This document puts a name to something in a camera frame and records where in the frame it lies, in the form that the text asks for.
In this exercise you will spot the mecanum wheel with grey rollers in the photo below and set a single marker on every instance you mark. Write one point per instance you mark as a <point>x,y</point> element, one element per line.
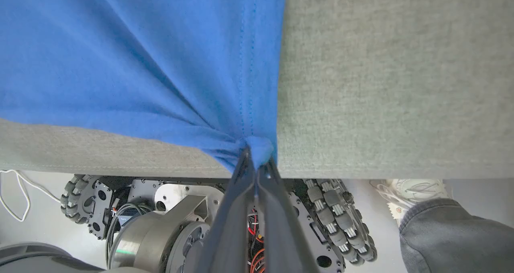
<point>76,200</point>
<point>341,225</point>

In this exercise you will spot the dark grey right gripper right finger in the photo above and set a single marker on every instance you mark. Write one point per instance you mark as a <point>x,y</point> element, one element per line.
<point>285,233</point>

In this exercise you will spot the dark grey robot torso shell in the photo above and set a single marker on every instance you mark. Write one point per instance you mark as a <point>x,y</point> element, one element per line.
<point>36,259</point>

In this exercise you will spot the blue garment with white trim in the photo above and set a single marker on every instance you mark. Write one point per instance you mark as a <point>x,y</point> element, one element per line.
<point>120,64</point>

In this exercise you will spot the white sneaker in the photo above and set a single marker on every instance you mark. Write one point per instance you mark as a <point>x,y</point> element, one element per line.
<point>417,190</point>

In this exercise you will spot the grey felt table cover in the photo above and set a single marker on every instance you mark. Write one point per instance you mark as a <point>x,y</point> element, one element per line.
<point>381,84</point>

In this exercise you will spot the black robot base chassis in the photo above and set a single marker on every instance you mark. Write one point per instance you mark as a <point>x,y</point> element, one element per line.
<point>148,188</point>

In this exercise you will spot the silver robot waist joint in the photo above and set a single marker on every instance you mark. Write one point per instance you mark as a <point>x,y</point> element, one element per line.
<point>160,233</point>

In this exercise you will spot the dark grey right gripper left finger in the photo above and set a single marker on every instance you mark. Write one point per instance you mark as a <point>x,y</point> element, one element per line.
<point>229,233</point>

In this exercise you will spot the grey denim trouser leg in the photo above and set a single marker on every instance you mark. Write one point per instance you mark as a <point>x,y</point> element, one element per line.
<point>457,241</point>

